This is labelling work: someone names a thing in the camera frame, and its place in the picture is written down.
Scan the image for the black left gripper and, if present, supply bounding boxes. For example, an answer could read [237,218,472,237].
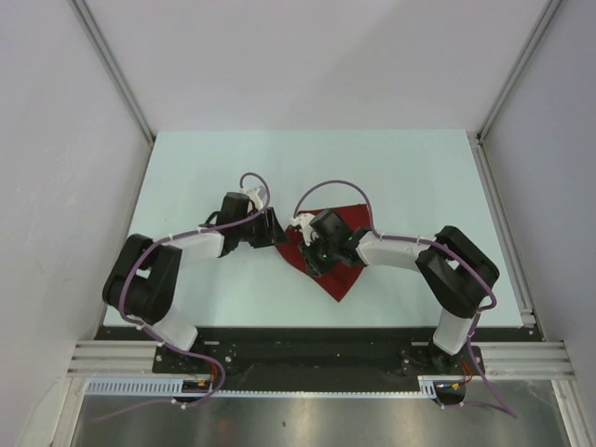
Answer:
[235,207,290,249]

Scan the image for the red cloth napkin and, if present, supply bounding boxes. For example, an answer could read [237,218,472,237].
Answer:
[277,204,371,303]

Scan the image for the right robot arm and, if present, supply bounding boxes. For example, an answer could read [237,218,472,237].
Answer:
[291,209,500,373]

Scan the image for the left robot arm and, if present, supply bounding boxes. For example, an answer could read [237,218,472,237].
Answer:
[102,186,289,373]

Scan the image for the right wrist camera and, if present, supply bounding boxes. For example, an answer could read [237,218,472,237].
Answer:
[290,212,318,247]

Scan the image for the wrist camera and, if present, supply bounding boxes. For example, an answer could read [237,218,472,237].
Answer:
[239,186,269,210]
[290,212,318,247]

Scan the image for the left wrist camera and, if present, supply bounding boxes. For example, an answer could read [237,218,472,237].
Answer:
[239,186,269,210]

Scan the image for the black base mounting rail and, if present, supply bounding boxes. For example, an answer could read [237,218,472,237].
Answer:
[95,325,483,392]

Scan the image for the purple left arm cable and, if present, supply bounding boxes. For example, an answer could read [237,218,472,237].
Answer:
[90,171,274,423]

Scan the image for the white slotted cable duct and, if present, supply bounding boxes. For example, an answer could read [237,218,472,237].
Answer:
[86,374,448,400]

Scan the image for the right aluminium frame post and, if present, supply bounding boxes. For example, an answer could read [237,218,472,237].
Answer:
[474,0,562,141]

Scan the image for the aluminium frame post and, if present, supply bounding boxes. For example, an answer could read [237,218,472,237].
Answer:
[69,0,157,143]
[474,0,562,141]

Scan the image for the front aluminium frame rail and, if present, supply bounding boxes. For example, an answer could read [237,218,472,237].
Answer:
[67,341,157,377]

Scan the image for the right aluminium table rail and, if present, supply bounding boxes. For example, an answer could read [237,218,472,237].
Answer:
[468,132,593,446]

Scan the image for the left aluminium frame post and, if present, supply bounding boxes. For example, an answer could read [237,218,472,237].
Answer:
[69,0,157,143]

